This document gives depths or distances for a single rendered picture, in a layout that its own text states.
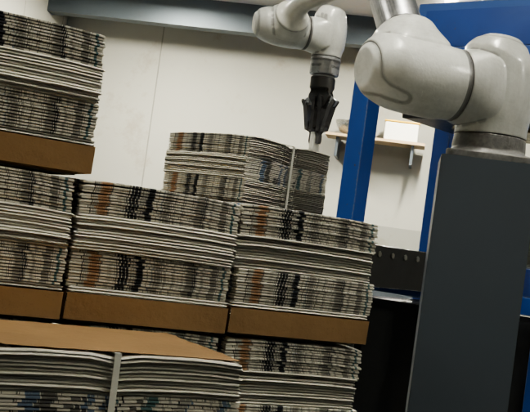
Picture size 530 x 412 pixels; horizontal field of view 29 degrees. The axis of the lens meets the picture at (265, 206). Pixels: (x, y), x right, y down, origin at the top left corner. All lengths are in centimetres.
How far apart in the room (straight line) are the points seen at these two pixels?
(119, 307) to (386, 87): 76
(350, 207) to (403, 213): 800
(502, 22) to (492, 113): 167
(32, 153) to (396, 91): 82
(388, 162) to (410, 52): 986
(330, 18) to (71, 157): 158
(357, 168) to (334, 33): 97
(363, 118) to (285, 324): 222
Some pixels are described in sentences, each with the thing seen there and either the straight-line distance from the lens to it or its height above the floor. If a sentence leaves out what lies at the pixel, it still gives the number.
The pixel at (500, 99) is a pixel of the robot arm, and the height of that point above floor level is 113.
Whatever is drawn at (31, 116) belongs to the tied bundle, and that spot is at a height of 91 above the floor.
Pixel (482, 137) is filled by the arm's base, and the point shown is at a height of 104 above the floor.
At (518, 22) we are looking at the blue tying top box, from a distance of 382.
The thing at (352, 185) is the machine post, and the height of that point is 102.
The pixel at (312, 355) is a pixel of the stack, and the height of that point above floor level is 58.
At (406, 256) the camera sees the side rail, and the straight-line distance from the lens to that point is 303.
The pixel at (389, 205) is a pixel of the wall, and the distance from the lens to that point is 1192.
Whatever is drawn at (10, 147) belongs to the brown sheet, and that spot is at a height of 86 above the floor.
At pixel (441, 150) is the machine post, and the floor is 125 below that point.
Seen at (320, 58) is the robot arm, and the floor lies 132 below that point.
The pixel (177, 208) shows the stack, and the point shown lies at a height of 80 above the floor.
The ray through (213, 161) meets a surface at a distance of 269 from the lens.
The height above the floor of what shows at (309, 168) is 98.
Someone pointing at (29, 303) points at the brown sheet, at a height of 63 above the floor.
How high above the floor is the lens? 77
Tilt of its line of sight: 2 degrees up
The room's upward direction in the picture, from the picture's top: 8 degrees clockwise
